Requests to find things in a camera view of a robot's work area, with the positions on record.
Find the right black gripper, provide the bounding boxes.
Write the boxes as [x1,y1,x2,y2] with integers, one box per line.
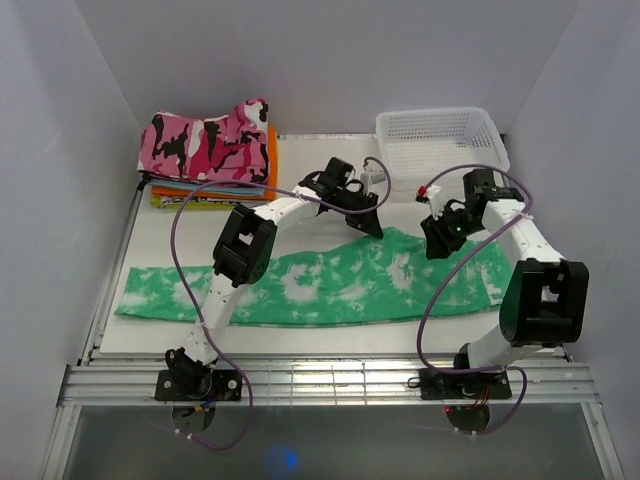
[420,205,485,261]

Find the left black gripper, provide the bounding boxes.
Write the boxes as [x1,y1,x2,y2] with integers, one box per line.
[333,189,384,240]

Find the green tie-dye trousers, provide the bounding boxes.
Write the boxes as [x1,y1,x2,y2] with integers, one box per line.
[113,225,515,329]

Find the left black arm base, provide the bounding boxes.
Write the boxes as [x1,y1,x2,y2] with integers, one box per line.
[153,370,243,403]

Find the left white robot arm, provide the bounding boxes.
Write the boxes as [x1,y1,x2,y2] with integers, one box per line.
[165,157,391,400]

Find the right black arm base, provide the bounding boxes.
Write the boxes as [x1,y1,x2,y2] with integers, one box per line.
[407,368,512,401]

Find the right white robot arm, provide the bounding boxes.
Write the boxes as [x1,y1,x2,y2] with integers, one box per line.
[416,164,589,397]

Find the orange folded trousers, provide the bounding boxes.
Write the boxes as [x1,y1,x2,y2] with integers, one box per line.
[149,126,278,202]

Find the pink camouflage folded trousers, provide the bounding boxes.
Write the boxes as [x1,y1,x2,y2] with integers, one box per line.
[137,98,270,184]

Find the yellow patterned folded trousers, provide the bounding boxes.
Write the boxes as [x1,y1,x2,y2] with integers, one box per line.
[150,194,266,210]

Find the light blue folded trousers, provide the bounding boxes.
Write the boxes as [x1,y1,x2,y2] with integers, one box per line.
[149,178,265,197]

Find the white plastic basket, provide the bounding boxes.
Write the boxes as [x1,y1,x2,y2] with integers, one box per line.
[375,107,510,193]

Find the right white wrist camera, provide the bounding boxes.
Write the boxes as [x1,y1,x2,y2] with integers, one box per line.
[416,185,446,220]

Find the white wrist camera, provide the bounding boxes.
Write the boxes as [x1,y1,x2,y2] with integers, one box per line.
[359,169,387,193]
[416,185,446,220]

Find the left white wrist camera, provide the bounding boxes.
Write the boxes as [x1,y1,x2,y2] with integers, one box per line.
[359,169,387,193]

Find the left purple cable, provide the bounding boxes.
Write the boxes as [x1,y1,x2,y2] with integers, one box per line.
[169,157,394,450]

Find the purple cable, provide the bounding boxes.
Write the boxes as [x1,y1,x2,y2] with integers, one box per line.
[417,164,535,437]
[169,157,394,450]

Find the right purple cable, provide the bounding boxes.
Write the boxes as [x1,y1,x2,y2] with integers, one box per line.
[417,164,535,437]

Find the aluminium frame rail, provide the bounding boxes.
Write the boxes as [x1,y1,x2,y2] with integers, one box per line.
[58,354,600,407]

